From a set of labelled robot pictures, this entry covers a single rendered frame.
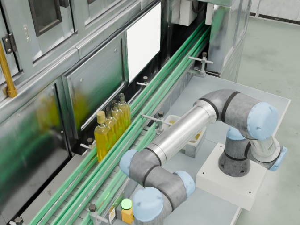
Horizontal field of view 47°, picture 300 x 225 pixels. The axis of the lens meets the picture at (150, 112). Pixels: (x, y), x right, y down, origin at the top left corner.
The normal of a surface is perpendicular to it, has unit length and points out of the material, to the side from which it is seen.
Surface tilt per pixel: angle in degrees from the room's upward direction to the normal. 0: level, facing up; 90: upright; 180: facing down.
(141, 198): 11
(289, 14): 90
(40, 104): 90
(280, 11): 90
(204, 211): 0
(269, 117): 83
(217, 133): 0
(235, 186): 4
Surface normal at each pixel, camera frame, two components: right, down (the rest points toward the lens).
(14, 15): 0.90, 0.28
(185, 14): -0.44, 0.57
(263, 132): 0.67, 0.35
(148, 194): -0.06, -0.87
